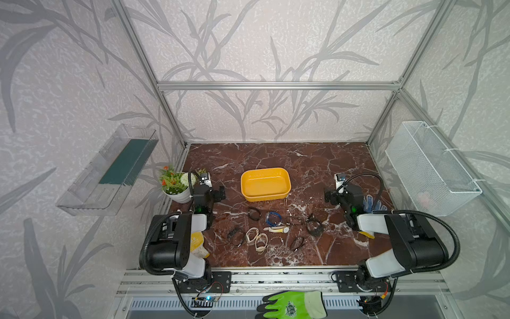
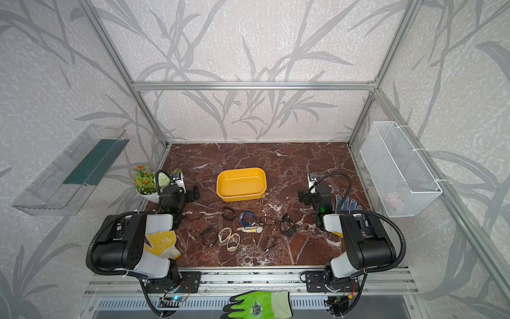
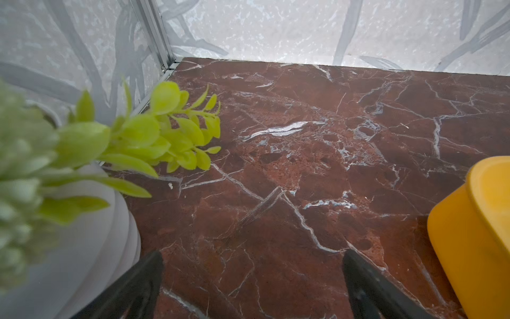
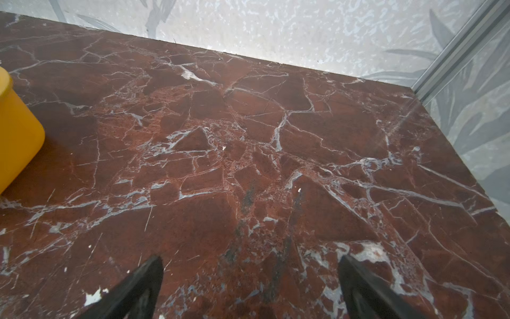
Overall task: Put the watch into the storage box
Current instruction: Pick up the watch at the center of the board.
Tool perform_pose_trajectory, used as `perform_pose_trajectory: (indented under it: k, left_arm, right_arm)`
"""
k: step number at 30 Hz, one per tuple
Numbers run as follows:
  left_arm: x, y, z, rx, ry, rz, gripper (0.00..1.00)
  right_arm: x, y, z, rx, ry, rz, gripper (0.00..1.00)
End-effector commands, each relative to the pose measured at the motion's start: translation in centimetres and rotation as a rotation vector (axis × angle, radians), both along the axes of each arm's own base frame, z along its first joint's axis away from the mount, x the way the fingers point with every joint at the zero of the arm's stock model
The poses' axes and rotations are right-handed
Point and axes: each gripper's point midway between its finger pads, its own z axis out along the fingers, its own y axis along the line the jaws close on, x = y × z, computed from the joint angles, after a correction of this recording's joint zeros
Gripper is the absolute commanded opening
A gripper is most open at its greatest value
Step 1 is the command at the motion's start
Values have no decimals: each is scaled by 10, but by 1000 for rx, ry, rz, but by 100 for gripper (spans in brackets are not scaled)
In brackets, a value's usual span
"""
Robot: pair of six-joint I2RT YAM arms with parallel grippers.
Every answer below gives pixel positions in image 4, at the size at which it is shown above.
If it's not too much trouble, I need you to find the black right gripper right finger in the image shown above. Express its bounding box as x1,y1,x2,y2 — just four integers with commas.
337,255,424,318

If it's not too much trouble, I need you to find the aluminium frame post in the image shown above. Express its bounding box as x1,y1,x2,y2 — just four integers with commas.
412,0,509,104

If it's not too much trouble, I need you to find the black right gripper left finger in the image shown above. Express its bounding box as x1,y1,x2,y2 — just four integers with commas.
78,255,163,319

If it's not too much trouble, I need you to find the yellow plastic storage box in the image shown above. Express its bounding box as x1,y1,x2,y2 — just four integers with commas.
0,69,45,191

